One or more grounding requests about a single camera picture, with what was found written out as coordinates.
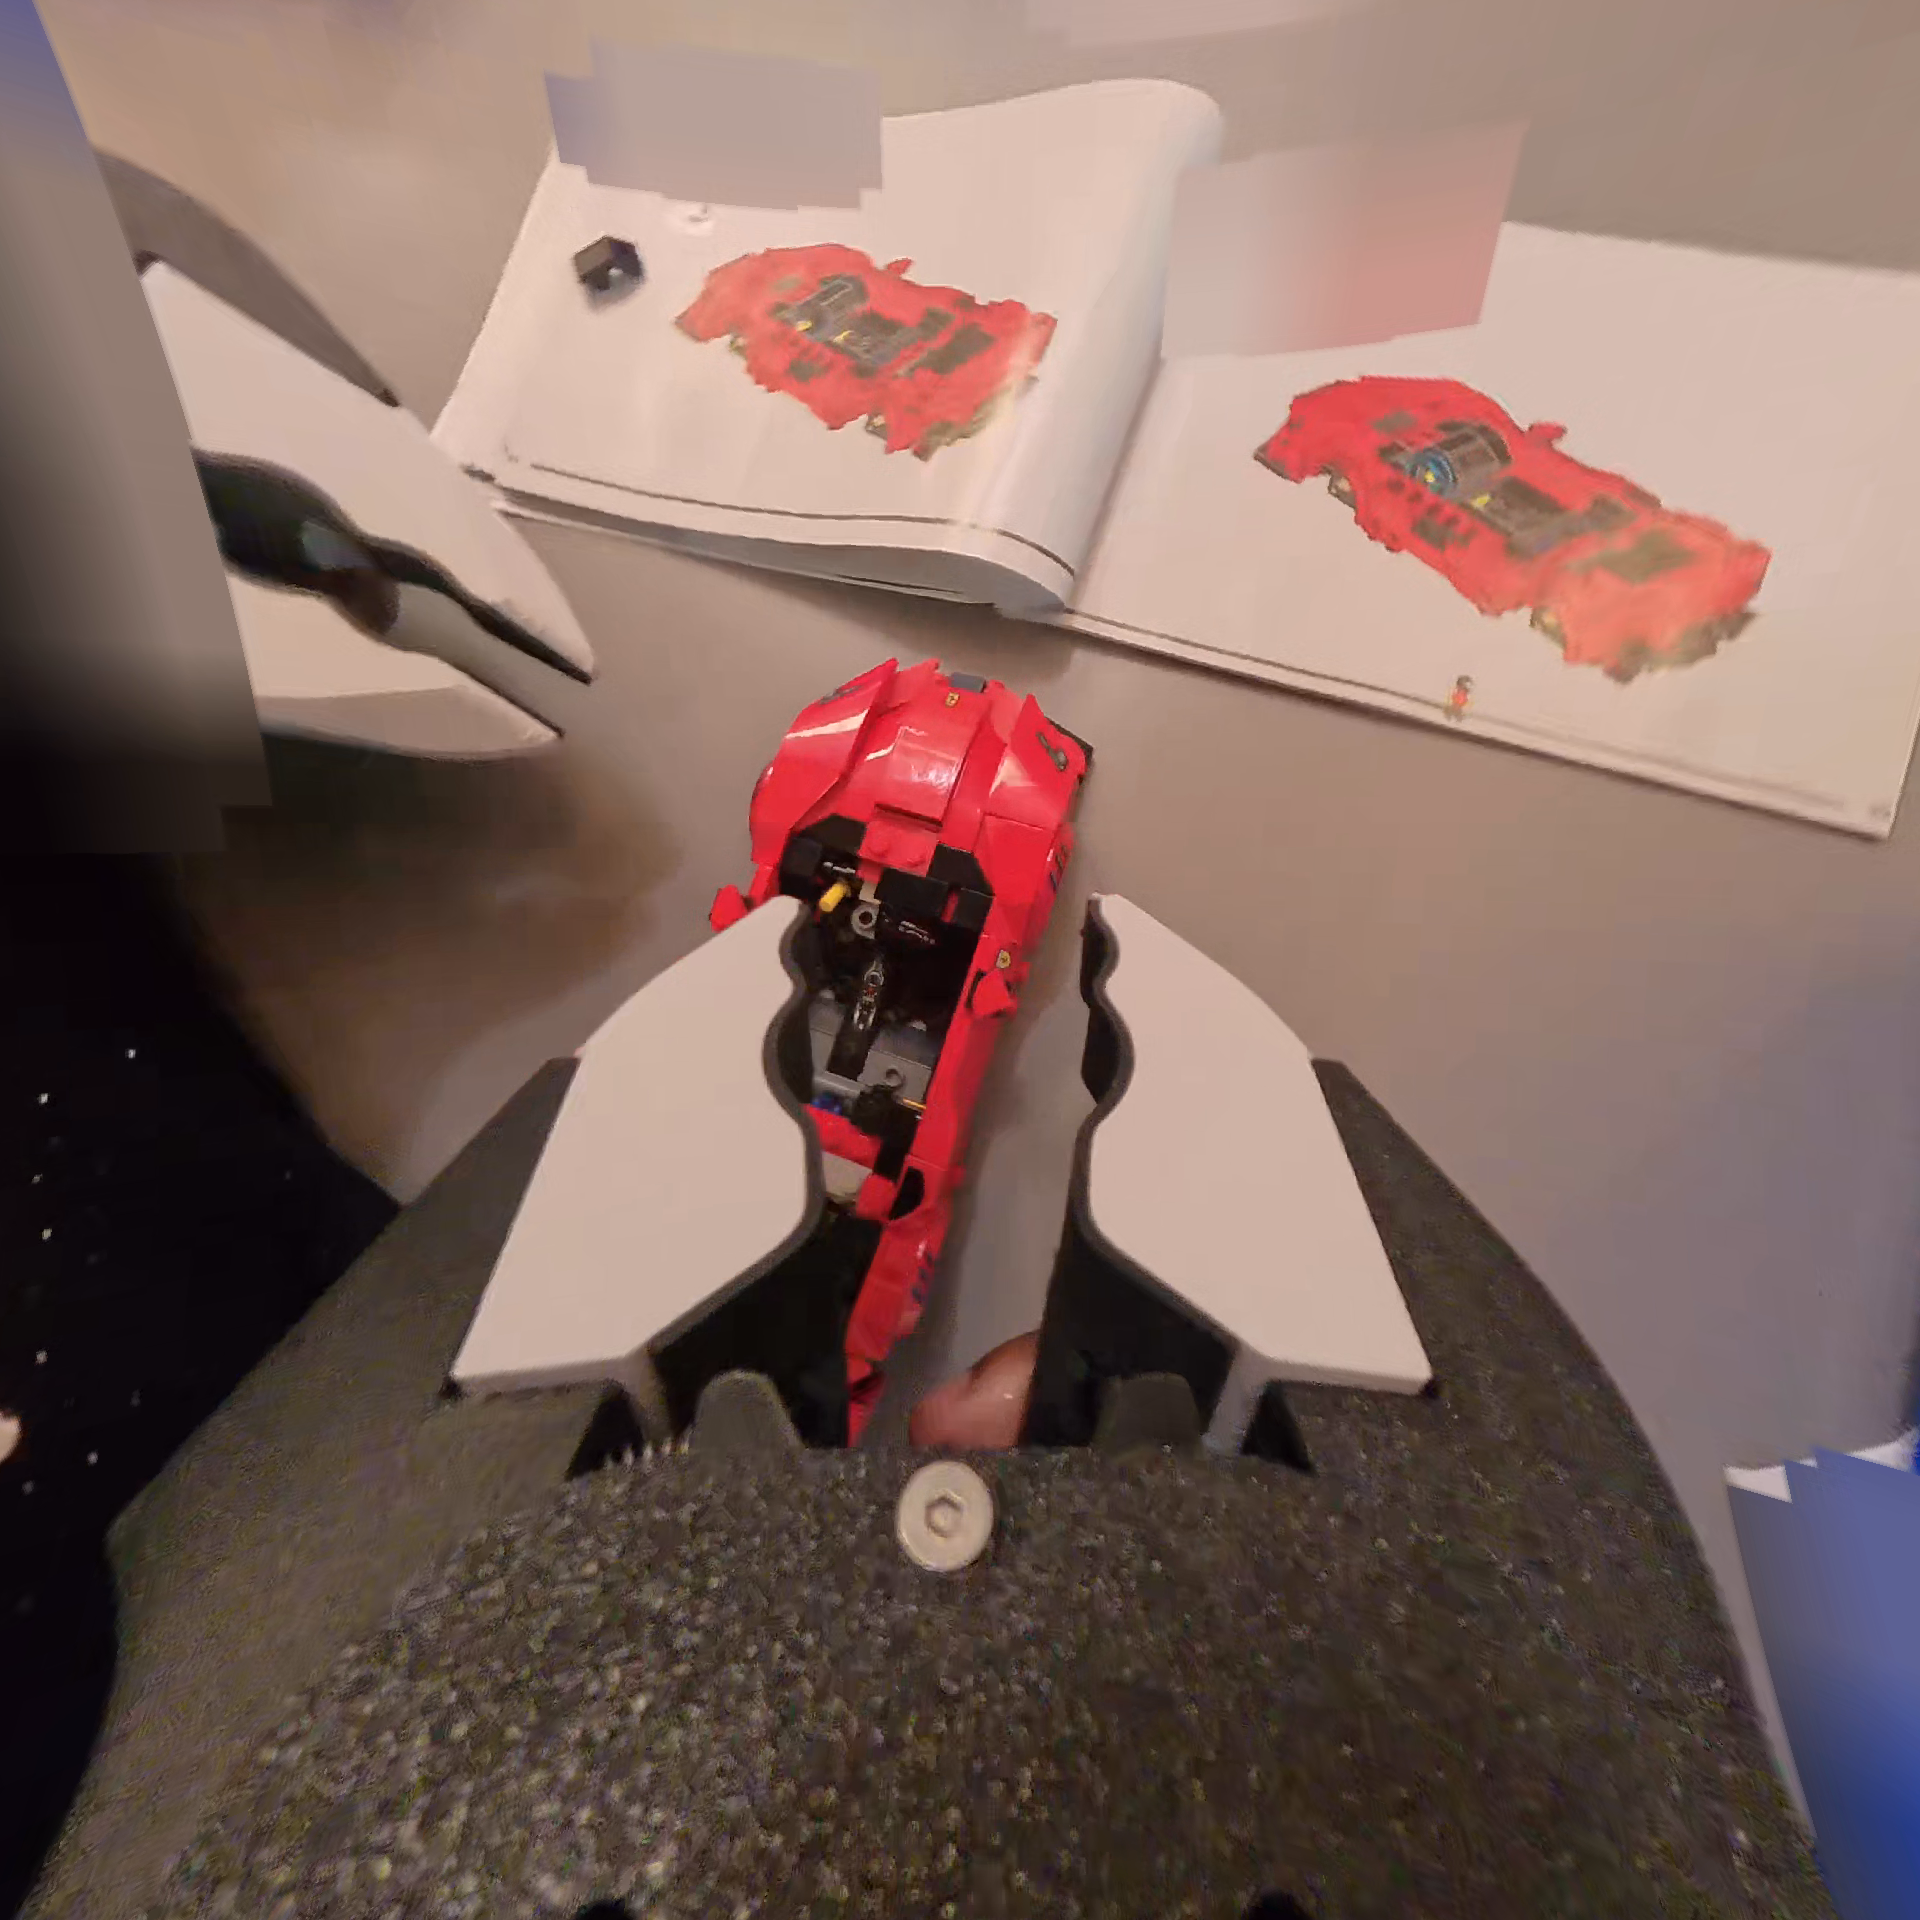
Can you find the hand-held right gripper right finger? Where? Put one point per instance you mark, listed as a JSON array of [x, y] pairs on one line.
[[1245, 1185]]

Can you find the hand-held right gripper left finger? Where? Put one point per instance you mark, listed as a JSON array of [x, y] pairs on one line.
[[661, 1170]]

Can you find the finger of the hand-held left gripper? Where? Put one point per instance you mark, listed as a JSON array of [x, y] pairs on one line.
[[330, 405], [389, 674]]

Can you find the red lego car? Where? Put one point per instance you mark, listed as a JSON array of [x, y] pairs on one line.
[[901, 763]]

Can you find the lego instruction booklet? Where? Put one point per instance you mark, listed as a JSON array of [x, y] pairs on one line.
[[1724, 421]]

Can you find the person's right hand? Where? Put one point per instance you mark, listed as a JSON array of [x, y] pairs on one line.
[[984, 1394]]

